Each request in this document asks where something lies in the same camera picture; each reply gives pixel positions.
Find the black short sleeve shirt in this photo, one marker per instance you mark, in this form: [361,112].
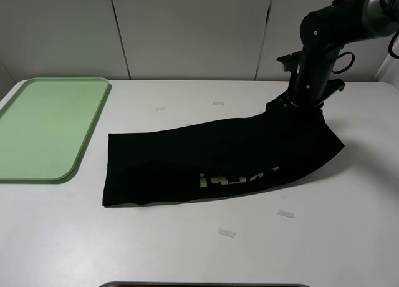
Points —
[218,159]

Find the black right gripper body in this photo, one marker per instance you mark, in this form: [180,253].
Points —
[309,84]

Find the green plastic tray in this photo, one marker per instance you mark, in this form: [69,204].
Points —
[45,125]

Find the clear tape front centre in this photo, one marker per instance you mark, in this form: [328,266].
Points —
[227,233]

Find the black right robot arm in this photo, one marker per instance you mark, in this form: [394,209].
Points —
[324,33]

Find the clear tape front right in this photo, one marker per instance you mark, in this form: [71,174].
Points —
[285,213]

